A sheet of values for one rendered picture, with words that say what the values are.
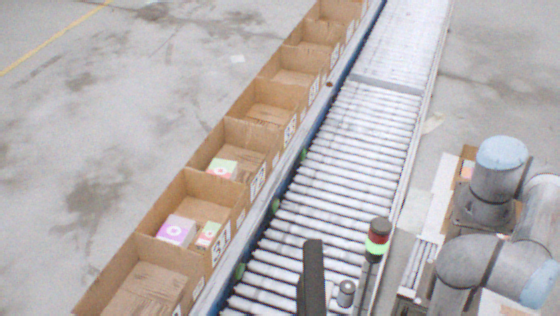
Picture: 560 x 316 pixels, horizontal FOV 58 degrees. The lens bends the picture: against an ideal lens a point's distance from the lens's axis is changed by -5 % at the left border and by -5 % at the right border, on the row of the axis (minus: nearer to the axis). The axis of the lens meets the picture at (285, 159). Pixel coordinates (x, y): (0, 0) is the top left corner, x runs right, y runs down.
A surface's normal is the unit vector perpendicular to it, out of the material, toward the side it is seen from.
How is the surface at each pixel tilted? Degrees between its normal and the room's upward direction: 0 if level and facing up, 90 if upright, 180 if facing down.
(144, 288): 1
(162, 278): 0
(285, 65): 90
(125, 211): 0
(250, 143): 89
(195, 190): 90
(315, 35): 90
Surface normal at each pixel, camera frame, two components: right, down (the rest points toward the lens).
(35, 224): 0.04, -0.76
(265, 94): -0.33, 0.59
